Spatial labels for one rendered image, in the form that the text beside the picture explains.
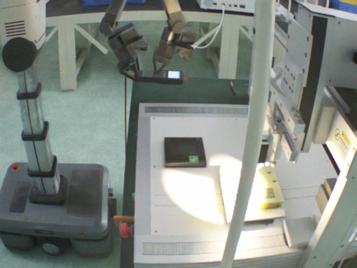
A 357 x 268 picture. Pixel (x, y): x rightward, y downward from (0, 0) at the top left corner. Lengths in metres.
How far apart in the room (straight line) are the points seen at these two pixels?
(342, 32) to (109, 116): 2.45
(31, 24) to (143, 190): 0.75
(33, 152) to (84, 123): 1.25
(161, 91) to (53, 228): 0.82
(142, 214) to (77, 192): 0.99
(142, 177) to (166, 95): 0.67
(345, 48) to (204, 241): 0.55
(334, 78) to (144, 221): 0.57
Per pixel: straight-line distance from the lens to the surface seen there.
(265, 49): 0.46
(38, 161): 1.74
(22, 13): 1.37
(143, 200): 0.99
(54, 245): 1.87
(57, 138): 2.77
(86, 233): 1.73
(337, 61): 0.73
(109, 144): 2.65
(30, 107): 1.59
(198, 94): 1.68
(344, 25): 0.71
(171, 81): 1.47
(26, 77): 1.54
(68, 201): 1.86
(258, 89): 0.49
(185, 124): 1.27
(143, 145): 1.17
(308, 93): 0.73
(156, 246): 0.88
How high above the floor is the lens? 1.54
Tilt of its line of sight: 33 degrees down
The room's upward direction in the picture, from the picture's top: 2 degrees clockwise
